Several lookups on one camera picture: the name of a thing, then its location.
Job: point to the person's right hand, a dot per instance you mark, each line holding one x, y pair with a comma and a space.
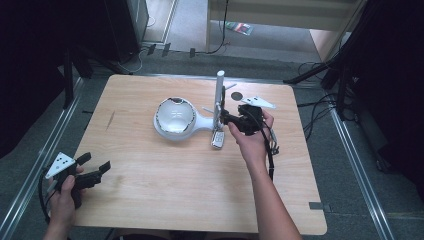
255, 145

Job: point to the person's left hand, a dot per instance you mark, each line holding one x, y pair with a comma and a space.
61, 208

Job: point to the black metal stand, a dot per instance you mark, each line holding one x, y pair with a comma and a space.
68, 80

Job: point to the grey tape piece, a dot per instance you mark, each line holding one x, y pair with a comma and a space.
316, 205

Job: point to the white key stand with bowl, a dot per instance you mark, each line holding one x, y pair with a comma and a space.
200, 122

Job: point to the black round table grommet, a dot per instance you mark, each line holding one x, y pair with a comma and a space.
236, 96

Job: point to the black cabinet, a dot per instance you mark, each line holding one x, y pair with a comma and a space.
123, 26

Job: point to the light wooden furniture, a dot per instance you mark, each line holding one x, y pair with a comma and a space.
283, 10

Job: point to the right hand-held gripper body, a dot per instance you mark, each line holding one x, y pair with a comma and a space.
250, 116

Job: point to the metal floor rail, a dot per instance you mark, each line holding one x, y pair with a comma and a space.
40, 146
360, 176

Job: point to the black curtain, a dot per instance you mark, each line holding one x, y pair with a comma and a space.
393, 83
33, 66

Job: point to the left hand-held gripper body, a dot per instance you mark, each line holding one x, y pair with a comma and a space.
61, 165

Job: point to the black tripod stand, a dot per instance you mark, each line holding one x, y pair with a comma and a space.
341, 63

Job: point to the colourful packet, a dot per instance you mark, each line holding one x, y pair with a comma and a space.
240, 28

